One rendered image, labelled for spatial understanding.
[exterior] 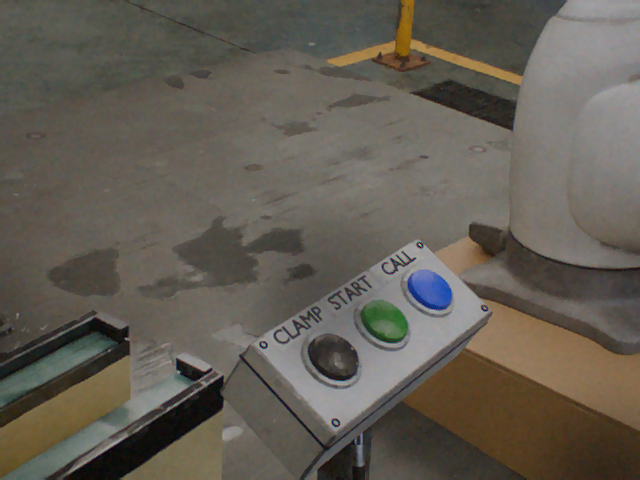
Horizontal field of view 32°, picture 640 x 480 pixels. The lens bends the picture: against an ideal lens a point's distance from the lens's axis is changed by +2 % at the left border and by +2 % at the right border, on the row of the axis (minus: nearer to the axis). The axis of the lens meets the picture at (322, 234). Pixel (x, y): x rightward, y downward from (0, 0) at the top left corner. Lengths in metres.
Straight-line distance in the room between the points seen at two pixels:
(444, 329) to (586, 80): 0.31
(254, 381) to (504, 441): 0.41
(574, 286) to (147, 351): 0.41
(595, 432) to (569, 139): 0.24
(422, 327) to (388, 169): 0.86
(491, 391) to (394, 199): 0.51
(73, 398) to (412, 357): 0.33
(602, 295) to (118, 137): 0.82
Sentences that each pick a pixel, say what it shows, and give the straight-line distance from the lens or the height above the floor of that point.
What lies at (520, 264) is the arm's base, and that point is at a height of 0.93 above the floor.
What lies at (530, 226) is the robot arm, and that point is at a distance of 1.00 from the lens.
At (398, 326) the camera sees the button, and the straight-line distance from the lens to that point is 0.66.
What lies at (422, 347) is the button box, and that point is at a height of 1.05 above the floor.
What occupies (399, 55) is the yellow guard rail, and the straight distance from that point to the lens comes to 4.45.
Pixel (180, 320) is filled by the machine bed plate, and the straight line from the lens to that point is 1.16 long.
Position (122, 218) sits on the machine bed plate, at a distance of 1.37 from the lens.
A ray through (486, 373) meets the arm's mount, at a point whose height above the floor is 0.88.
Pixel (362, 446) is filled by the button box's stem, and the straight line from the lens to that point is 0.70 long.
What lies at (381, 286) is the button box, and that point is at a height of 1.07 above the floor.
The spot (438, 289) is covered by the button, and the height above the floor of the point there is 1.07.
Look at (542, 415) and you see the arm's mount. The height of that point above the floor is 0.87.
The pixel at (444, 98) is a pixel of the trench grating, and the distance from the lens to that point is 4.14.
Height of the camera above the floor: 1.41
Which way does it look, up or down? 27 degrees down
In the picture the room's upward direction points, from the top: 3 degrees clockwise
